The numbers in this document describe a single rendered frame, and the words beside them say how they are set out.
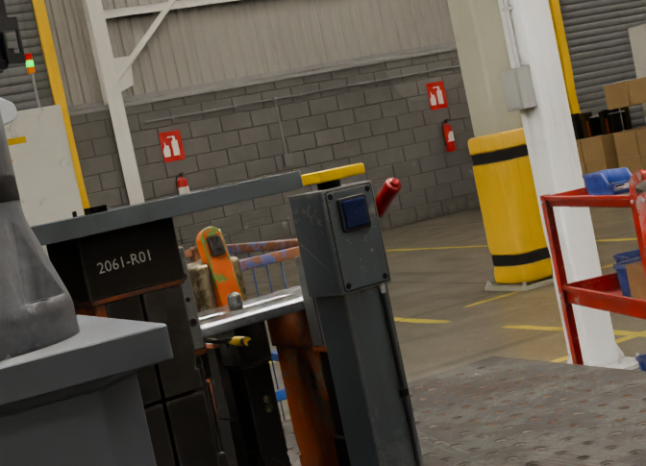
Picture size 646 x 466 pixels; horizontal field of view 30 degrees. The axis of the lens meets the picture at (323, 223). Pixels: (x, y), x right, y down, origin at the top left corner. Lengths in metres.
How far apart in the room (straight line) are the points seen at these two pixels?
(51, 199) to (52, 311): 8.74
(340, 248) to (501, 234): 7.34
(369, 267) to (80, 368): 0.66
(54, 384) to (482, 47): 7.93
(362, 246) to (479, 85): 7.32
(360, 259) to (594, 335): 4.20
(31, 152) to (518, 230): 3.71
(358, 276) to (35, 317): 0.62
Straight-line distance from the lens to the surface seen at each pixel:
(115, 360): 0.67
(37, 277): 0.72
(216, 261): 1.75
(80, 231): 1.09
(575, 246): 5.38
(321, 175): 1.26
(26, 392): 0.66
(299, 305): 1.55
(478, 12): 8.55
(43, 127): 9.48
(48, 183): 9.45
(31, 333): 0.69
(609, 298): 3.75
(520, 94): 5.30
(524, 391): 2.17
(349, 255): 1.26
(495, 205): 8.56
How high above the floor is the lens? 1.17
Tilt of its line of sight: 3 degrees down
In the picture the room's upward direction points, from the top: 12 degrees counter-clockwise
